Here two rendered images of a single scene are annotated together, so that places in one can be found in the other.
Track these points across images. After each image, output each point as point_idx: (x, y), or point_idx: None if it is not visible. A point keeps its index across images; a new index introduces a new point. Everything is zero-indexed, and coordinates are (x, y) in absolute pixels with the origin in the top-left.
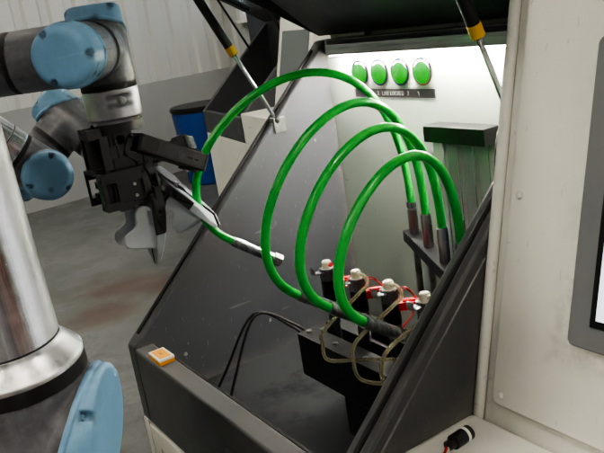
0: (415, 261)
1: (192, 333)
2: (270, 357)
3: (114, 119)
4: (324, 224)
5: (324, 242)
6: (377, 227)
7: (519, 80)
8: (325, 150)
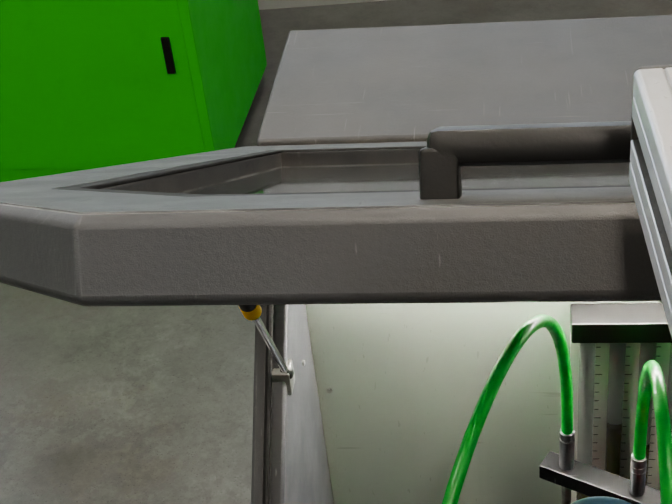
0: (567, 499)
1: None
2: None
3: None
4: (318, 475)
5: (321, 500)
6: (399, 445)
7: None
8: (307, 366)
